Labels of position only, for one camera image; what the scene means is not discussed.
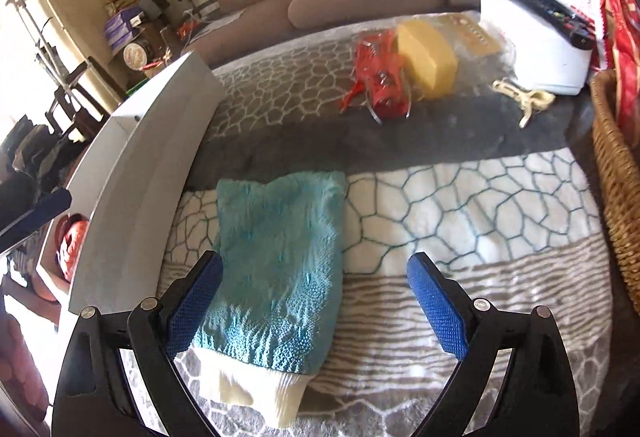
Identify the wicker basket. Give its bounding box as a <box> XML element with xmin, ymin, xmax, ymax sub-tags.
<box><xmin>590</xmin><ymin>70</ymin><xmax>639</xmax><ymax>313</ymax></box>

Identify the patterned blanket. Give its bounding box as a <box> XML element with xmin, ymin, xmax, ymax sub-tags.
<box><xmin>157</xmin><ymin>25</ymin><xmax>613</xmax><ymax>436</ymax></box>

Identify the red corkscrew opener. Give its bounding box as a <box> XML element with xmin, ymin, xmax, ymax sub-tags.
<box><xmin>340</xmin><ymin>30</ymin><xmax>412</xmax><ymax>125</ymax></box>

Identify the white cardboard box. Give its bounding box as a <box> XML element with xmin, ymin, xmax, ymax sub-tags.
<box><xmin>37</xmin><ymin>53</ymin><xmax>224</xmax><ymax>315</ymax></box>

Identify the teal knitted mitt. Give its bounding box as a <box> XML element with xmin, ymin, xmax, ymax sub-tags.
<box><xmin>192</xmin><ymin>171</ymin><xmax>347</xmax><ymax>428</ymax></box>

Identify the white appliance with black handle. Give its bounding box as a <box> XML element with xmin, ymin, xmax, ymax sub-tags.
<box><xmin>480</xmin><ymin>0</ymin><xmax>597</xmax><ymax>96</ymax></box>

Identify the round cookie tin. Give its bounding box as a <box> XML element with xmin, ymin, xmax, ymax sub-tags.
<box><xmin>122</xmin><ymin>41</ymin><xmax>149</xmax><ymax>71</ymax></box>

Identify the red twine spool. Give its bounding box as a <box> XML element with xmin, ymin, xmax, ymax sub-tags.
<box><xmin>54</xmin><ymin>214</ymin><xmax>89</xmax><ymax>283</ymax></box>

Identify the cream plastic clip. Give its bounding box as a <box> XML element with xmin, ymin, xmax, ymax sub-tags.
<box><xmin>491</xmin><ymin>79</ymin><xmax>555</xmax><ymax>129</ymax></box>

